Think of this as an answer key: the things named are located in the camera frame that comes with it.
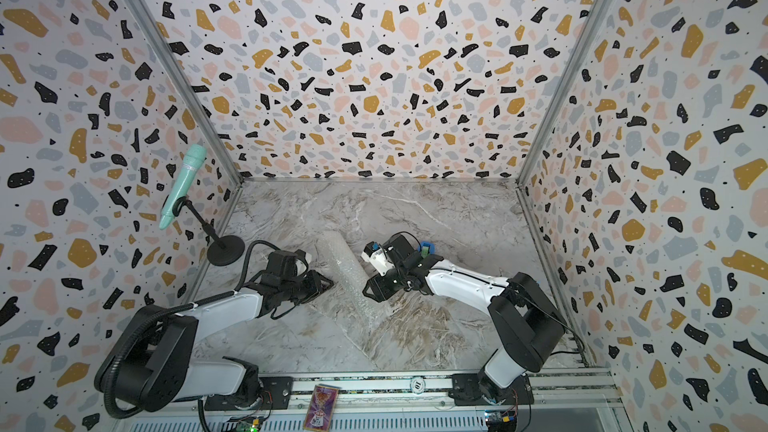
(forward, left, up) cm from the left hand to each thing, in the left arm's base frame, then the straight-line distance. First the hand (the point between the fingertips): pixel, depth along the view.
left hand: (339, 283), depth 89 cm
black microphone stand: (+14, +40, -3) cm, 43 cm away
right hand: (-4, -11, +4) cm, 12 cm away
